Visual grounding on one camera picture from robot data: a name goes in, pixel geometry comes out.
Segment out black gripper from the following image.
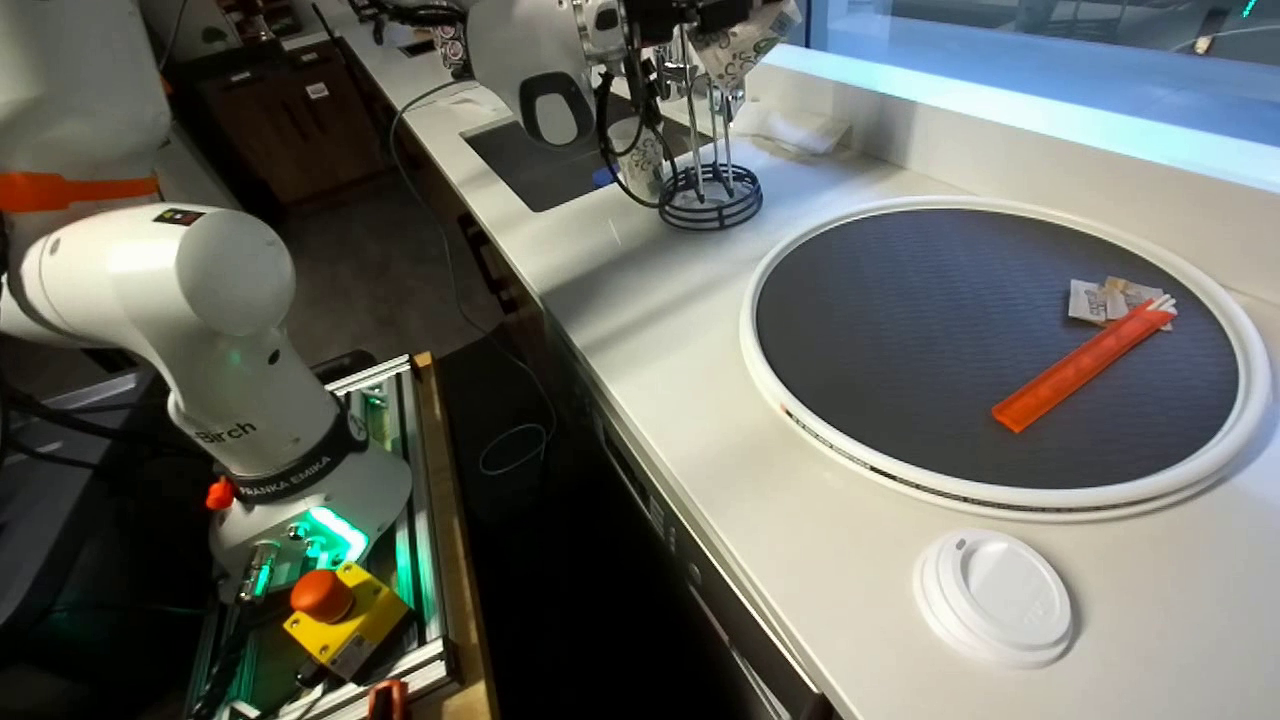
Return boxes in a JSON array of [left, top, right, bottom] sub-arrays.
[[616, 0, 751, 59]]

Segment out small white paper cup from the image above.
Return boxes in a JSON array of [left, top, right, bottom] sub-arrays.
[[621, 114, 674, 205]]

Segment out white plastic cup lid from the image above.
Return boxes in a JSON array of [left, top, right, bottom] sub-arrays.
[[909, 526, 1080, 672]]

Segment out dark square counter inset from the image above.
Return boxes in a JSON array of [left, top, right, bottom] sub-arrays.
[[461, 91, 674, 215]]

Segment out printed paper box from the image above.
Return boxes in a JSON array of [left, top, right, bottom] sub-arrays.
[[428, 10, 476, 78]]

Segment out glass window pane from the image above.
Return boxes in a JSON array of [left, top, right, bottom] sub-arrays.
[[764, 0, 1280, 151]]

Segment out brown wooden cabinet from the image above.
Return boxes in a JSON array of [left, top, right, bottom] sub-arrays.
[[176, 36, 393, 215]]

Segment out round dark tray white rim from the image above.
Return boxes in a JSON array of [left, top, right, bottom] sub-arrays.
[[738, 193, 1278, 519]]

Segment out white sugar packets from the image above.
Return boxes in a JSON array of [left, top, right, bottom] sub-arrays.
[[1060, 274, 1168, 329]]

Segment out orange stir stick wrapper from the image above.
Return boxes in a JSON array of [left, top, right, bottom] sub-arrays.
[[987, 299, 1177, 435]]

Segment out dark counter cabinet front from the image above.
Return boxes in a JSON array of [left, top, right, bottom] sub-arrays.
[[436, 317, 837, 720]]

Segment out yellow box red stop button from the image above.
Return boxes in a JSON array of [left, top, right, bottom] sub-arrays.
[[280, 561, 414, 681]]

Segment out small red object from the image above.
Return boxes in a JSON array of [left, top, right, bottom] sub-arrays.
[[367, 675, 414, 720]]

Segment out black cable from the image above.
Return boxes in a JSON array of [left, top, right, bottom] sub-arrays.
[[591, 42, 675, 213]]

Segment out black wire cup stand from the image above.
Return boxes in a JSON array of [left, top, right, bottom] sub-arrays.
[[656, 51, 770, 237]]

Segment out aluminium frame cart wooden edge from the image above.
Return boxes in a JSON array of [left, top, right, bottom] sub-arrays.
[[183, 349, 502, 720]]

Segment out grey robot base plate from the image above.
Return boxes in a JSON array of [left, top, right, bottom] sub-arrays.
[[208, 445, 417, 596]]

